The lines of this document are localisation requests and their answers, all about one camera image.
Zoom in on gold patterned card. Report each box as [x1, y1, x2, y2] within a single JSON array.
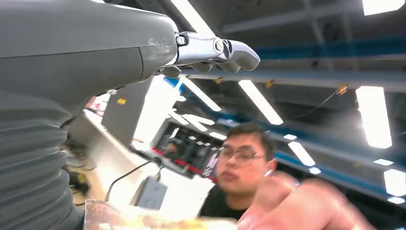
[[83, 199, 238, 230]]

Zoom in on person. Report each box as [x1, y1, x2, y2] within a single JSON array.
[[198, 122, 375, 230]]

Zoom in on person's glasses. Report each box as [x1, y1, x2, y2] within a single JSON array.
[[217, 145, 264, 163]]

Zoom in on ceiling light panel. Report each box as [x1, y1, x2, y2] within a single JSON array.
[[237, 79, 284, 126], [287, 141, 316, 168], [180, 77, 222, 113], [355, 85, 393, 150], [169, 0, 217, 37], [362, 0, 406, 16]]

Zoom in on dark grey laptop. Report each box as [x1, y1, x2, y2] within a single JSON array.
[[129, 119, 228, 186]]

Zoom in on black square box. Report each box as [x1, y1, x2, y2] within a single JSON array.
[[131, 176, 169, 211]]

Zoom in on long black cable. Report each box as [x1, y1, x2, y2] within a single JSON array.
[[104, 160, 164, 203]]

